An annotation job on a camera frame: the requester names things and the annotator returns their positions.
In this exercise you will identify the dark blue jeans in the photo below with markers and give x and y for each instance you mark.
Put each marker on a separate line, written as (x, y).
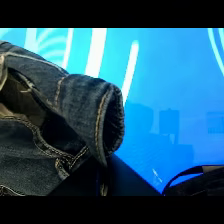
(76, 103)

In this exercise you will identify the black garment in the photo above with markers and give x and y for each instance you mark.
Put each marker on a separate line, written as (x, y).
(203, 186)

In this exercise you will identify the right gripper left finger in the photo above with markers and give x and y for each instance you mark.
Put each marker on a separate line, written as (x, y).
(83, 181)

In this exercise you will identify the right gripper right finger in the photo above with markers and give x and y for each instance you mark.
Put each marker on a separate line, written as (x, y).
(126, 181)

